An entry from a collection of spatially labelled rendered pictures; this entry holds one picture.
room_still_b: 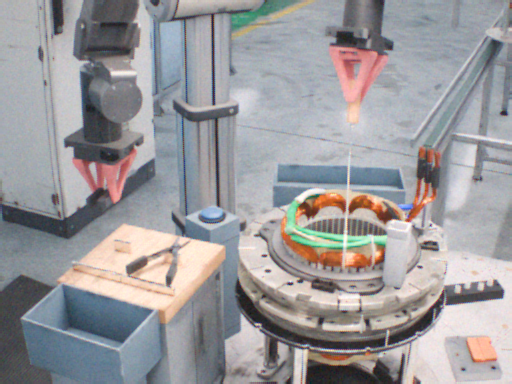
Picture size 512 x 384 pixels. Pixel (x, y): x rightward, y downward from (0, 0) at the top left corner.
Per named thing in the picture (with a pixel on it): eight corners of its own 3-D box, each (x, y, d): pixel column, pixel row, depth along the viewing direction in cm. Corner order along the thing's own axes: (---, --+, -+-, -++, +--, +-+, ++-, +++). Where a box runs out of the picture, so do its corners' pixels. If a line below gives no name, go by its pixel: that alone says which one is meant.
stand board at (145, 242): (166, 324, 105) (165, 310, 104) (58, 293, 111) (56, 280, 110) (225, 258, 121) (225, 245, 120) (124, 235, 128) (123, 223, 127)
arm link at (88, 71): (112, 51, 103) (74, 57, 101) (128, 63, 98) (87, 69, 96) (114, 97, 107) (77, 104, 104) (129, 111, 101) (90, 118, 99)
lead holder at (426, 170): (437, 189, 109) (439, 168, 108) (411, 184, 111) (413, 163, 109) (442, 180, 112) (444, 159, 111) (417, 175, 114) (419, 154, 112)
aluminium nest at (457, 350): (500, 379, 131) (503, 369, 130) (455, 381, 131) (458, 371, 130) (485, 341, 142) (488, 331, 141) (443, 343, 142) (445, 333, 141)
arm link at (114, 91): (134, 16, 102) (75, 16, 98) (163, 32, 93) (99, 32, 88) (126, 97, 106) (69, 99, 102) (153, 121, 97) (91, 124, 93)
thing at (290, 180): (388, 288, 160) (400, 167, 148) (392, 316, 151) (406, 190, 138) (274, 285, 162) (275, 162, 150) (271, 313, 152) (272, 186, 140)
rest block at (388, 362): (392, 383, 126) (393, 373, 125) (374, 367, 130) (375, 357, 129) (410, 375, 128) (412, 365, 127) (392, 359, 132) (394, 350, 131)
